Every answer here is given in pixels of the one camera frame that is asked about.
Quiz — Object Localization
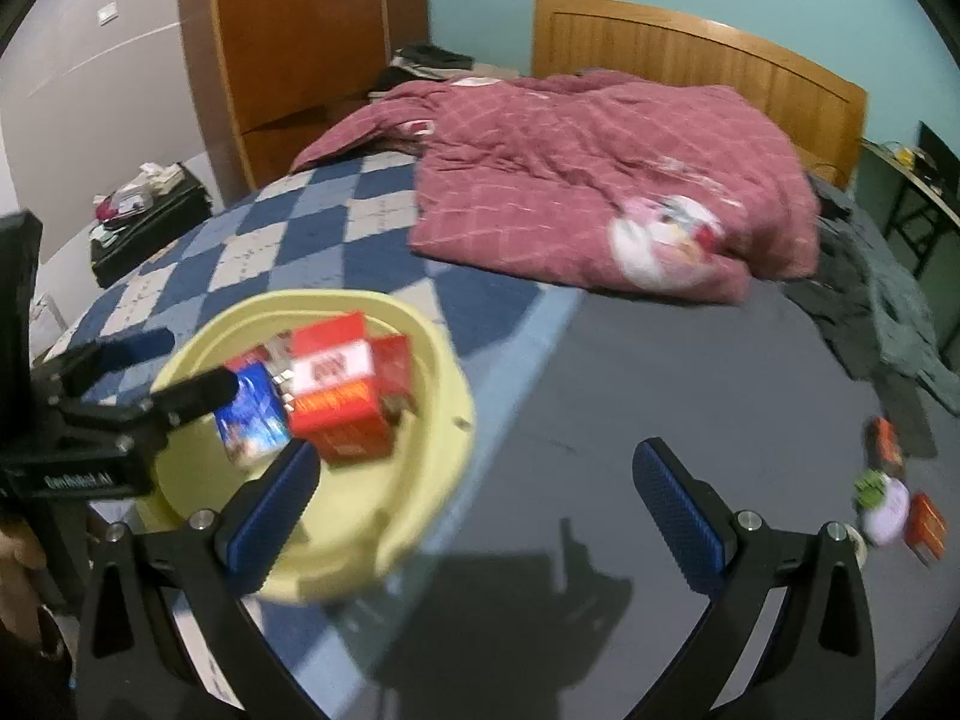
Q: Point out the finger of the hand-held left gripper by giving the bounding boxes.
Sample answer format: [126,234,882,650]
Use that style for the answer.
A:
[33,328,175,400]
[112,366,242,436]

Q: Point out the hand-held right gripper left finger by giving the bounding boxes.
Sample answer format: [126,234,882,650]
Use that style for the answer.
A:
[71,436,323,720]

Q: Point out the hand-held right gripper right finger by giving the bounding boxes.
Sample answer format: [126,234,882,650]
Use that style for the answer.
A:
[630,436,880,720]

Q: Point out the blue tissue pack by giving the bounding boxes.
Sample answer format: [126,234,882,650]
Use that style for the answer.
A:
[214,361,295,464]

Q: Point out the red cigarette box gold emblem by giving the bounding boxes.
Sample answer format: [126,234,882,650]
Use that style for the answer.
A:
[288,382,397,464]

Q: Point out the yellow plastic basin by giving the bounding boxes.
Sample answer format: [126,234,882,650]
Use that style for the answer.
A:
[138,289,479,605]

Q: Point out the black suitcase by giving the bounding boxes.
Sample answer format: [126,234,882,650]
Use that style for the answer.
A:
[89,163,212,290]

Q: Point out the grey bed sheet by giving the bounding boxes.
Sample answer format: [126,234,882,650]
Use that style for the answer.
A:
[300,187,960,720]

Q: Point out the blue checkered blanket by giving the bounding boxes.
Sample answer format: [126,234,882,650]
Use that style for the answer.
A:
[43,150,587,720]

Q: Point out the white round container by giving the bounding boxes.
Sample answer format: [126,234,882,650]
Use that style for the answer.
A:
[853,468,913,548]

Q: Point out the small red packet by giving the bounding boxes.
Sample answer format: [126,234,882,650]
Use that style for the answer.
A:
[865,417,906,478]

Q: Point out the red cigarette box barcode side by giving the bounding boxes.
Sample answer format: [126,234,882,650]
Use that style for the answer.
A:
[903,491,950,565]

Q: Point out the dark clothes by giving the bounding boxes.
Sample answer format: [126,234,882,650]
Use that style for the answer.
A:
[784,180,938,460]

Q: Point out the grey green jacket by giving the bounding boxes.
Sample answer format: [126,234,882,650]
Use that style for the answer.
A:
[825,199,960,417]

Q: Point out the wooden wardrobe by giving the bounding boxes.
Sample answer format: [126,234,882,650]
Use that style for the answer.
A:
[178,0,430,192]

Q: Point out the pink checked quilt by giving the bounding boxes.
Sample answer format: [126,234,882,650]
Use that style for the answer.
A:
[289,69,820,306]

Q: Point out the folding table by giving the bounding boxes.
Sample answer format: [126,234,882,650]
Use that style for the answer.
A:
[857,137,960,278]

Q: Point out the black laptop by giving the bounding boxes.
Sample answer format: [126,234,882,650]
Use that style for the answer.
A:
[917,121,960,192]

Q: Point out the wooden headboard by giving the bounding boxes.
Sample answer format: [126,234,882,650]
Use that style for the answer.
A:
[532,0,869,190]

